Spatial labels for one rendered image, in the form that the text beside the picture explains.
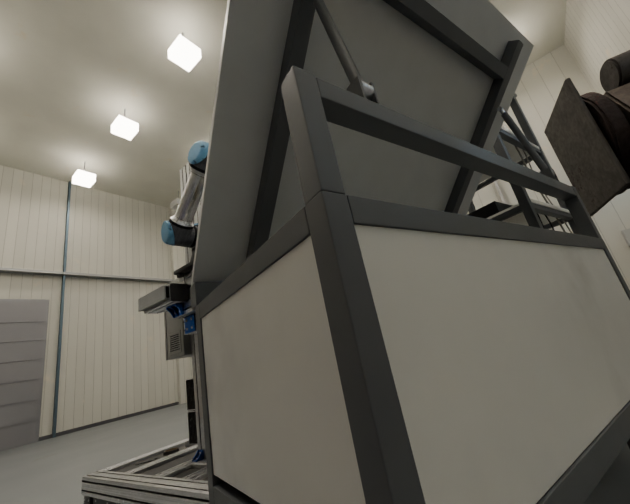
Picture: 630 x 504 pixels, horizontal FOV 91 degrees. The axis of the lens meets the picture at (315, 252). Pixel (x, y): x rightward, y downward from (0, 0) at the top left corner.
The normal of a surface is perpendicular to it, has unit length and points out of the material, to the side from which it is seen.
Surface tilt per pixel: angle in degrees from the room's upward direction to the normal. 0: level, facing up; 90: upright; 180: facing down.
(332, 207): 90
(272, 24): 134
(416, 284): 90
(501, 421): 90
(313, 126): 90
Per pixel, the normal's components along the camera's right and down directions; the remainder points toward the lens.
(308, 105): 0.54, -0.36
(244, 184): 0.52, 0.38
